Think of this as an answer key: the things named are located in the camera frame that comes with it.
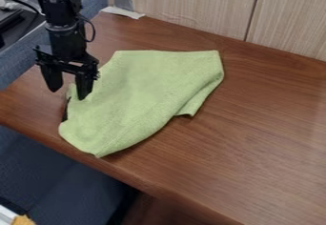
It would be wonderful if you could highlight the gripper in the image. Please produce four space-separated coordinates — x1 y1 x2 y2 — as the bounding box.
31 24 102 101

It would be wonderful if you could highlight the green cloth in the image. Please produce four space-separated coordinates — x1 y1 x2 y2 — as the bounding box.
57 50 226 159

